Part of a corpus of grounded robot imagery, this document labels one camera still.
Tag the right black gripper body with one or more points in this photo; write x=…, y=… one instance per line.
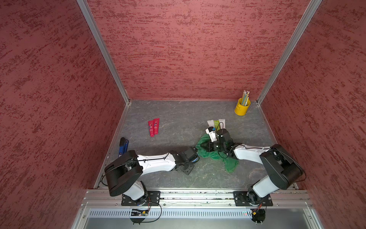
x=216, y=145

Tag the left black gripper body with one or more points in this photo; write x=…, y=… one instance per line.
x=188, y=168

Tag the green microfiber cloth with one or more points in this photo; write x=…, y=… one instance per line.
x=230, y=163

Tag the white tube orange cap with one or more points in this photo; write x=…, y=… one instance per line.
x=221, y=124

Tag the white tube red cap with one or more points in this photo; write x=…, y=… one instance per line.
x=211, y=123

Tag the green tube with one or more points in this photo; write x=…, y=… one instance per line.
x=217, y=124

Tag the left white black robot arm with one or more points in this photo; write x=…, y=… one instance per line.
x=123, y=174

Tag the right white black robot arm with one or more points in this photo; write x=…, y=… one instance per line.
x=282, y=170

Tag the red pink tube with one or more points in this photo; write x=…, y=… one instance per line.
x=156, y=126

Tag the dark red tube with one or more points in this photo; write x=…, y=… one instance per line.
x=151, y=128

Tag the yellow cup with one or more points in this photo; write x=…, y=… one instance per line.
x=241, y=110

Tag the bundle of pencils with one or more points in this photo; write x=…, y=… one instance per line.
x=245, y=98

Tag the blue stapler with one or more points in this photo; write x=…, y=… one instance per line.
x=123, y=146

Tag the right corner aluminium profile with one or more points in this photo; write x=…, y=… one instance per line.
x=298, y=32

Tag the corner aluminium profile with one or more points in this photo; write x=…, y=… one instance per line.
x=298, y=32
x=83, y=4

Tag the left corner aluminium profile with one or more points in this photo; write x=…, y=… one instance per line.
x=83, y=4

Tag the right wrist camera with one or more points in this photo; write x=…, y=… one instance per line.
x=219, y=137

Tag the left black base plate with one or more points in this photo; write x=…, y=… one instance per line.
x=152, y=198

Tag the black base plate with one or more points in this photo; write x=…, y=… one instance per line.
x=152, y=198
x=241, y=198

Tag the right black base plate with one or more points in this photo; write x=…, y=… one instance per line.
x=241, y=198

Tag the left controller board with cables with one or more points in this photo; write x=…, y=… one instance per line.
x=139, y=216

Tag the controller board with cables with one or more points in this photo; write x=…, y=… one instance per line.
x=139, y=216
x=259, y=215

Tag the right controller board with cables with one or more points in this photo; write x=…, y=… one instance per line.
x=259, y=215

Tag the aluminium front rail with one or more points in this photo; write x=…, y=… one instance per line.
x=201, y=198

